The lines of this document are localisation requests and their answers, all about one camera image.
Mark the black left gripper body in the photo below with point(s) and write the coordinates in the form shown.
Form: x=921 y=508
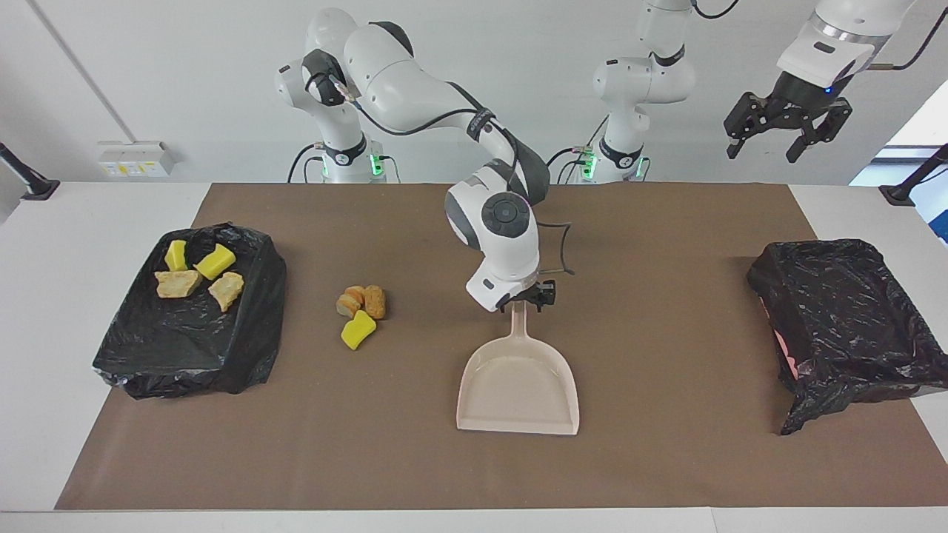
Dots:
x=800 y=102

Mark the pale croissant bread piece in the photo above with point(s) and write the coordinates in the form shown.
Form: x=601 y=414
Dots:
x=226 y=290

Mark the brown breaded nugget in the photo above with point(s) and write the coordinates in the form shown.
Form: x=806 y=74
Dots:
x=375 y=302

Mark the pink plastic bin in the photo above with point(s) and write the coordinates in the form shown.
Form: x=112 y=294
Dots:
x=783 y=355

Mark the small striped bread roll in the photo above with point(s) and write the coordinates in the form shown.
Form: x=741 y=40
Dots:
x=348 y=302

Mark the orange striped croissant bread piece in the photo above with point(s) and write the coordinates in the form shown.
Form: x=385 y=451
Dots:
x=178 y=284

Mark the yellow curved sponge piece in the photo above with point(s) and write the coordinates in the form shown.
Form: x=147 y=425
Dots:
x=358 y=332

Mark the yellow notched sponge piece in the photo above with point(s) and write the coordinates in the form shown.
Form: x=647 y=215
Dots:
x=215 y=262

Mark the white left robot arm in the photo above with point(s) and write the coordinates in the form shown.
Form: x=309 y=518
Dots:
x=637 y=81

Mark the beige plastic dustpan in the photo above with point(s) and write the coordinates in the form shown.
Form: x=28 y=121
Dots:
x=518 y=392

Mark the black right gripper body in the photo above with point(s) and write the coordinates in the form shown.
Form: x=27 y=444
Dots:
x=529 y=295

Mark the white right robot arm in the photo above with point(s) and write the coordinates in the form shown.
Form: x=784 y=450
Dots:
x=511 y=252

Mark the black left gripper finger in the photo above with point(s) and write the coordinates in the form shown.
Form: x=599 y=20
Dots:
x=828 y=126
x=748 y=115

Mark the brown table mat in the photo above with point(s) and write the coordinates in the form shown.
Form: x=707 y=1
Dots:
x=474 y=474

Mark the white wall socket box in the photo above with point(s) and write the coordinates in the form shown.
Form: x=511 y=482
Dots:
x=137 y=159

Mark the black plastic trash bag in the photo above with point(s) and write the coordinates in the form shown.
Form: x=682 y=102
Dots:
x=192 y=340
x=844 y=311

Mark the yellow wedge sponge piece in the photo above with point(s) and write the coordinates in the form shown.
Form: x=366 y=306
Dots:
x=176 y=256

